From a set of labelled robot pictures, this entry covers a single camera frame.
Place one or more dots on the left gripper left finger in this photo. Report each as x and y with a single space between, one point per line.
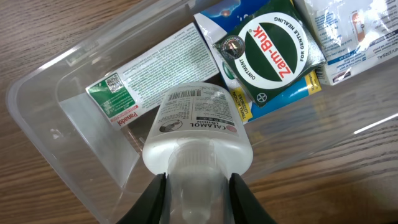
148 207

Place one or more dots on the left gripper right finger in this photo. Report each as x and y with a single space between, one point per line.
246 208

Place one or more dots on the small white bottle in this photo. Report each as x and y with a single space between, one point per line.
198 141

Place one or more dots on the white green medicine box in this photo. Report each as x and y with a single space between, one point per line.
139 86

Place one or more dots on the green Zam-Buk box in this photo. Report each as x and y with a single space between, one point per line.
269 51

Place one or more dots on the blue VapoDrops box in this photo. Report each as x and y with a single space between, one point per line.
223 17

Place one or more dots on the clear plastic container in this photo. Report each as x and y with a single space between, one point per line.
328 158

